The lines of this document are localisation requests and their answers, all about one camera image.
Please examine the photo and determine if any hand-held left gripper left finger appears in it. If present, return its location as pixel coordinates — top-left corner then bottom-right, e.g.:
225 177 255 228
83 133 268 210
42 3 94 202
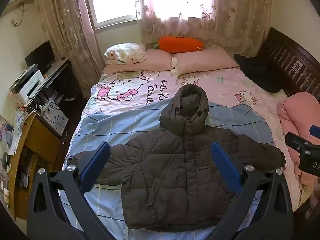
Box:
26 141 111 240

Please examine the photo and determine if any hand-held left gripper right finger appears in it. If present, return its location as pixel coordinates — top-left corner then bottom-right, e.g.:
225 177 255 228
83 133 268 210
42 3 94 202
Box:
211 141 293 240

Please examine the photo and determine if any brown hooded puffer jacket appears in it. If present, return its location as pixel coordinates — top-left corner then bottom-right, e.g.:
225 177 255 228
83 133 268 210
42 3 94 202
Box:
66 84 287 232

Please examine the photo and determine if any dark clothes pile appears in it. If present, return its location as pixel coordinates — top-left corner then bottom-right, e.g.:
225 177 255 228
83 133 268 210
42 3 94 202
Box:
234 54 285 94

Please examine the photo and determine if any pink folded quilt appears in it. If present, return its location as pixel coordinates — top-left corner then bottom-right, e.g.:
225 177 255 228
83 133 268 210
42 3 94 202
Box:
277 92 320 186

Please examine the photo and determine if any bed with Hello Kitty sheet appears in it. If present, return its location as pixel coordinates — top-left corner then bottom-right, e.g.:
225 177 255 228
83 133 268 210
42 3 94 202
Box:
61 67 302 240

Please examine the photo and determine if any wooden desk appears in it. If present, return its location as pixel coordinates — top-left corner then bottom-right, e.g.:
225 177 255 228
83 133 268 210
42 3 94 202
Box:
7 114 63 221

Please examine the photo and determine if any white floral box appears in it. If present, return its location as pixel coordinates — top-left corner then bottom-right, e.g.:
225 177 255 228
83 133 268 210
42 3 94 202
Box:
37 97 69 137

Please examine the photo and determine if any dark wooden headboard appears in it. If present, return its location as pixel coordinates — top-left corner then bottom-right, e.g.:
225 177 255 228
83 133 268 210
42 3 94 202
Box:
259 27 320 98

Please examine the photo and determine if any stack of papers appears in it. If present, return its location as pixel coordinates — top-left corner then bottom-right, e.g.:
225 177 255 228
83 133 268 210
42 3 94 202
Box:
0 115 22 156

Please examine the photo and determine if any grey computer desk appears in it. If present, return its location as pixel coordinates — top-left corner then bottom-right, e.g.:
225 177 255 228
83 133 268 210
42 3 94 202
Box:
41 58 75 100

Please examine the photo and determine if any white printer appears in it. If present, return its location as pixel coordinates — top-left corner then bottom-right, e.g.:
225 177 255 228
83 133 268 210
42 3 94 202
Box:
9 64 46 101

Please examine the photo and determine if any pink pillow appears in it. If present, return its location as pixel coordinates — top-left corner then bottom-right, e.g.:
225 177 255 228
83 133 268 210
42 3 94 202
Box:
172 45 239 76
105 49 176 75

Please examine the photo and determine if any small white cloth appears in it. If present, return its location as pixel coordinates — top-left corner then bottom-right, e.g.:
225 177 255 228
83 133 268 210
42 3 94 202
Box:
171 57 181 78

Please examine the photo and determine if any white floral pillow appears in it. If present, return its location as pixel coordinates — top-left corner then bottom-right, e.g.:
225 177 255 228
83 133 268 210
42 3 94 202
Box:
104 43 147 65

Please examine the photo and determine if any black monitor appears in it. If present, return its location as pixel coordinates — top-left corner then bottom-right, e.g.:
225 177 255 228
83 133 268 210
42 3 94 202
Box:
24 40 57 72

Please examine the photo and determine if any orange carrot plush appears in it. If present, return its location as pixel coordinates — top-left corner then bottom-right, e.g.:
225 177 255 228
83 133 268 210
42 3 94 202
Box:
152 36 205 54

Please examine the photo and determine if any beige floral curtain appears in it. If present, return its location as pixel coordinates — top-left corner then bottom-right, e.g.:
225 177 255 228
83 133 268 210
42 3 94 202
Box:
32 0 102 82

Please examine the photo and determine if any pink sheer floral curtain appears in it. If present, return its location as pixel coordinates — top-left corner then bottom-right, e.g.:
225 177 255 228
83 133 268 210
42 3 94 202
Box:
134 0 273 48

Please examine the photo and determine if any window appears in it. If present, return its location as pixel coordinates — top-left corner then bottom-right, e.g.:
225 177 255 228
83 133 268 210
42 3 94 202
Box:
84 0 215 31

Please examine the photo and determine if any white air conditioner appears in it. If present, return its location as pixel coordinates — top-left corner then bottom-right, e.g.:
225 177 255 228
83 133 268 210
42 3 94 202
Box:
7 0 36 9

